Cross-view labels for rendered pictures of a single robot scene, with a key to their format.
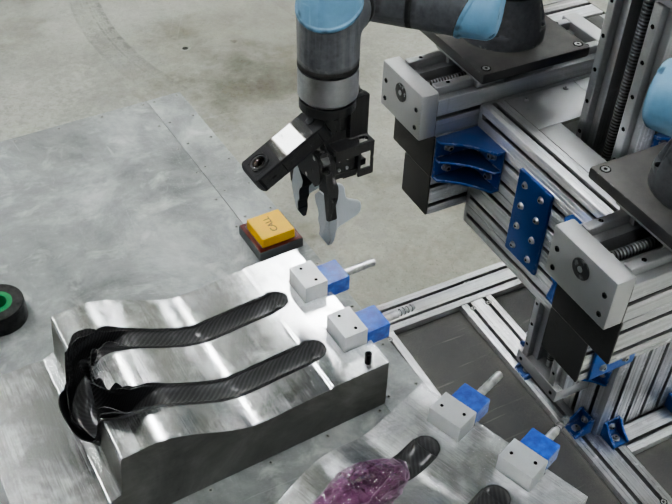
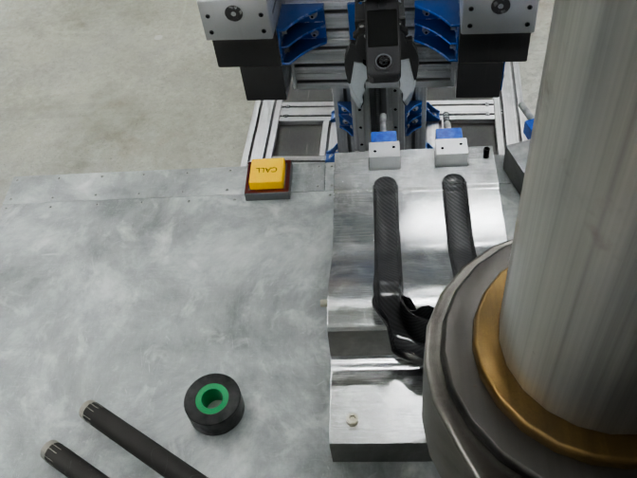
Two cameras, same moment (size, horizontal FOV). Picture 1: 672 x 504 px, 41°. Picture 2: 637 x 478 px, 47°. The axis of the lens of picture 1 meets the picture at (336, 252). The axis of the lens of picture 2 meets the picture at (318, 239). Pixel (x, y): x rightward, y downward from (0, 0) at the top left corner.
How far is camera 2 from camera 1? 0.91 m
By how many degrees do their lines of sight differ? 34
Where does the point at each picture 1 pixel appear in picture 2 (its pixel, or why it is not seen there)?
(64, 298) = (228, 350)
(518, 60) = not seen: outside the picture
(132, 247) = (201, 279)
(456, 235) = (167, 161)
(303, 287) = (395, 157)
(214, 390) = (458, 255)
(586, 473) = not seen: hidden behind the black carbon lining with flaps
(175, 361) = (421, 265)
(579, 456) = not seen: hidden behind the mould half
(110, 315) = (352, 284)
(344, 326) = (455, 149)
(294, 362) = (456, 198)
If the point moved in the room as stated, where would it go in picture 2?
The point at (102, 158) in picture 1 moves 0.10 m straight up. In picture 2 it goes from (56, 264) to (32, 226)
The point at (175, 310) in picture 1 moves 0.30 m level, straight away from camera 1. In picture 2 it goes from (350, 251) to (173, 213)
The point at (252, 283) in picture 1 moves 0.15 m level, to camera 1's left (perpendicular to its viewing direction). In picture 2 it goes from (354, 193) to (301, 257)
